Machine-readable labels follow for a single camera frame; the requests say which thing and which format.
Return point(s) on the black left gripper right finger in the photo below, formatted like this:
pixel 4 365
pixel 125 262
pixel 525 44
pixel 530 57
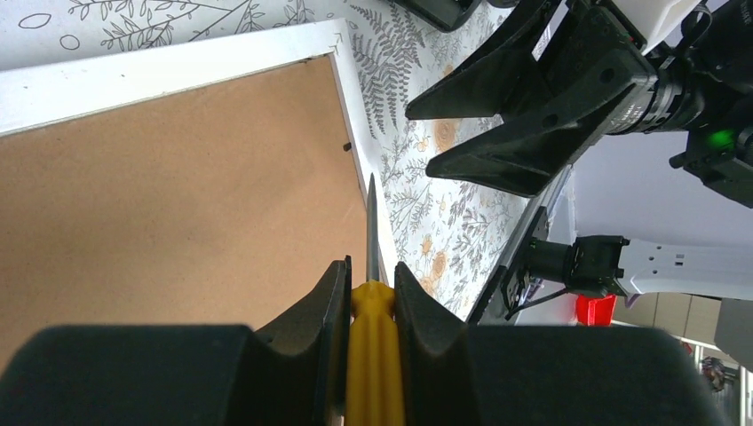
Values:
pixel 455 373

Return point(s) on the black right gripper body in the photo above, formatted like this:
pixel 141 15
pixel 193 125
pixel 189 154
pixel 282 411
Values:
pixel 592 29

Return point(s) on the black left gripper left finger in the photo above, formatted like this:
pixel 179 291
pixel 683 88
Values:
pixel 289 372

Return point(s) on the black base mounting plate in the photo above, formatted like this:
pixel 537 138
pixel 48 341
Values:
pixel 549 216

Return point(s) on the yellow handled screwdriver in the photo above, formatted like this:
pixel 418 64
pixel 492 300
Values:
pixel 373 389

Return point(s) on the black poker chip case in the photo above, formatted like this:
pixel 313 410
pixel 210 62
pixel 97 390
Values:
pixel 444 15

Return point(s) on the white picture frame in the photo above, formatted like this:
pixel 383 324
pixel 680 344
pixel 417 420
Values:
pixel 205 182

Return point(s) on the red plastic bin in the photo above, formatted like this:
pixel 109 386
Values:
pixel 595 312

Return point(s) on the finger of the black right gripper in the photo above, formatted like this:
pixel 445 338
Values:
pixel 523 155
pixel 501 77

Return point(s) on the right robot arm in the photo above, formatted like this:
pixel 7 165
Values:
pixel 707 185

